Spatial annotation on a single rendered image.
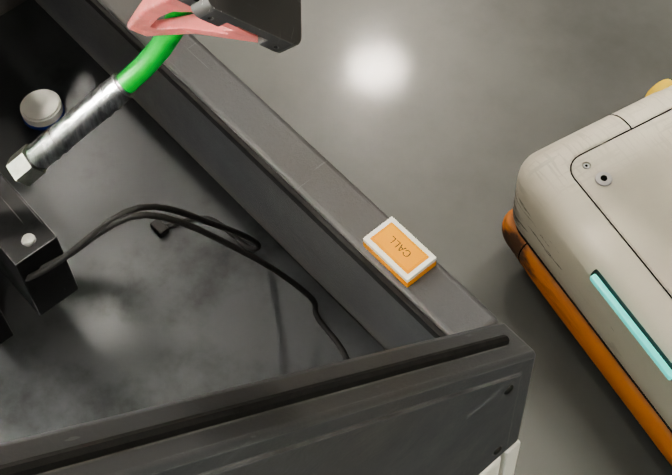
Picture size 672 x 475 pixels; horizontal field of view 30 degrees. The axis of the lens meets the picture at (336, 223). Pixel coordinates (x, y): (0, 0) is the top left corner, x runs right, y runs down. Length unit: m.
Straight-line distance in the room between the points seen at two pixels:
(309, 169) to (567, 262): 0.88
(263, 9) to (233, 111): 0.39
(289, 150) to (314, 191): 0.05
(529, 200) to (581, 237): 0.11
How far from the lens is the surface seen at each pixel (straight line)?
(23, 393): 1.07
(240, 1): 0.64
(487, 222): 2.10
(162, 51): 0.74
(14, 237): 0.97
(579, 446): 1.93
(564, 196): 1.81
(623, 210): 1.80
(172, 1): 0.65
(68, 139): 0.78
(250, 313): 1.07
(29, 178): 0.80
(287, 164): 1.00
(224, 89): 1.05
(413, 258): 0.94
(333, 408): 0.71
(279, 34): 0.65
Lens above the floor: 1.77
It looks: 57 degrees down
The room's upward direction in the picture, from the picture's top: 4 degrees counter-clockwise
